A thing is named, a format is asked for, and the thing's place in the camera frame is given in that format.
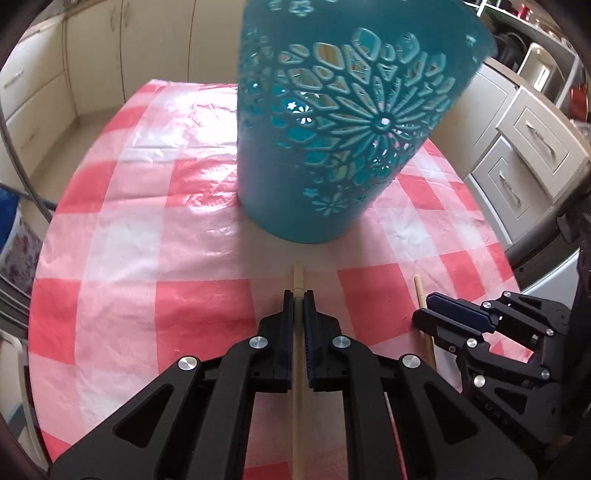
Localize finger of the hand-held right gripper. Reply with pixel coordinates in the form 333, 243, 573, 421
426, 291, 572, 352
412, 308, 563, 444

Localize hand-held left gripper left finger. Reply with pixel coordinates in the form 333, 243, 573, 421
50, 290, 296, 480

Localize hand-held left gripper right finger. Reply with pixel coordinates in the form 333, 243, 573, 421
302, 290, 539, 480

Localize single bamboo chopstick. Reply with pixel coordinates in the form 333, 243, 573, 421
413, 275, 437, 370
292, 261, 309, 480

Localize teal perforated plastic basket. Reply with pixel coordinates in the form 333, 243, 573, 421
236, 0, 497, 244

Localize white appliance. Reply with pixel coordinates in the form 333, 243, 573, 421
505, 222, 583, 296

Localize red white checked tablecloth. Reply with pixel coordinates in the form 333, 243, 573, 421
27, 78, 536, 480

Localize cream cabinets with drawers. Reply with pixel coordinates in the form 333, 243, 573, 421
455, 62, 591, 247

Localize red pot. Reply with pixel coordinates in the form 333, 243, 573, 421
570, 83, 591, 121

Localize black frying pan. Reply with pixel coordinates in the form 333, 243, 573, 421
494, 30, 527, 70

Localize floral cloth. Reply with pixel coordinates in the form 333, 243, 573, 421
0, 217, 44, 301

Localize white shelf rack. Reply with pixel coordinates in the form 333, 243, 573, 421
480, 0, 580, 93

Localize blue printed bag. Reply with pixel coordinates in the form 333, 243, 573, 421
0, 185, 21, 250

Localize chrome chair frame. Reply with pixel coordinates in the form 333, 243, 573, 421
0, 108, 58, 220

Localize cream kitchen wall cabinets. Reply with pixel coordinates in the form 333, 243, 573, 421
0, 0, 245, 158

